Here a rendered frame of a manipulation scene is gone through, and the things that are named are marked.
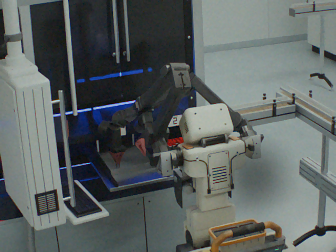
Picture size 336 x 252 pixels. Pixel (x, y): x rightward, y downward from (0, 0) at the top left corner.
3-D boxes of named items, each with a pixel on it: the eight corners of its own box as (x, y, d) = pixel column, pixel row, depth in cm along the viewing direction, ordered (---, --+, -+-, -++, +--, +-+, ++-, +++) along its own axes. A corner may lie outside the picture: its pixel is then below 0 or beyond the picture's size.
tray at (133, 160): (94, 153, 392) (94, 147, 391) (137, 145, 400) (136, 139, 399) (111, 176, 362) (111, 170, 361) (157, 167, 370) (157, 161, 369)
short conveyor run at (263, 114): (200, 137, 415) (199, 113, 410) (190, 129, 429) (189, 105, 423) (296, 118, 437) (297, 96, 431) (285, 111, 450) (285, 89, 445)
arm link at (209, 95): (188, 65, 346) (197, 73, 354) (170, 85, 347) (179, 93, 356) (244, 117, 321) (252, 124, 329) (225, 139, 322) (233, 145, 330)
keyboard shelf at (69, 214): (31, 195, 367) (30, 190, 366) (77, 183, 379) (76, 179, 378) (59, 230, 330) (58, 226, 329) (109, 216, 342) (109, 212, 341)
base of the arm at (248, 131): (241, 140, 315) (264, 136, 318) (235, 126, 319) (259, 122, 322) (237, 150, 322) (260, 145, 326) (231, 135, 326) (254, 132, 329)
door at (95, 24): (40, 111, 365) (29, 4, 343) (121, 96, 380) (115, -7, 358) (40, 111, 365) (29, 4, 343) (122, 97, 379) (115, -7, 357)
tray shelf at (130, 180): (86, 157, 391) (86, 154, 391) (199, 136, 413) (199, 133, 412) (109, 191, 349) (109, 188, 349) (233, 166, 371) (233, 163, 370)
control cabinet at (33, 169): (4, 193, 365) (-15, 55, 336) (37, 185, 373) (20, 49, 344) (32, 233, 323) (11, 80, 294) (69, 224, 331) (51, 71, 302)
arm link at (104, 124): (119, 113, 358) (127, 118, 366) (102, 109, 365) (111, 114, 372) (111, 134, 357) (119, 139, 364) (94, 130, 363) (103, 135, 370)
